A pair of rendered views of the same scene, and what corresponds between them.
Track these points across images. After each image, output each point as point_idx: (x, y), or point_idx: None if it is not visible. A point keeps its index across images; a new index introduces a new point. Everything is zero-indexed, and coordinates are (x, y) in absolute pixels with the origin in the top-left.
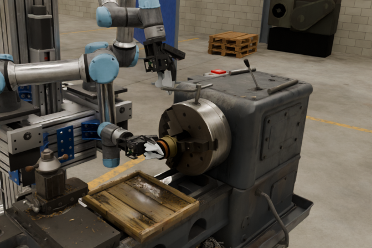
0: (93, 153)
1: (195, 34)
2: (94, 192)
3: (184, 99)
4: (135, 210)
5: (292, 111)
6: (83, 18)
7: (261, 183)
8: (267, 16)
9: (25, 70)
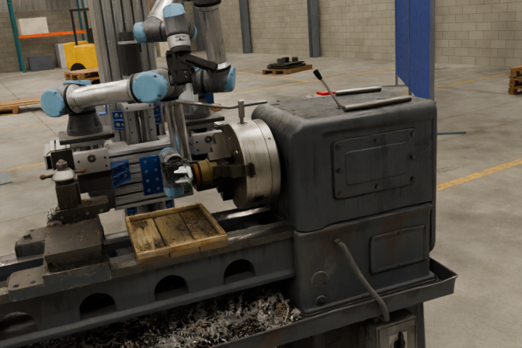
0: (189, 189)
1: (505, 68)
2: (140, 218)
3: None
4: (160, 237)
5: (391, 137)
6: (354, 60)
7: (341, 230)
8: None
9: (81, 91)
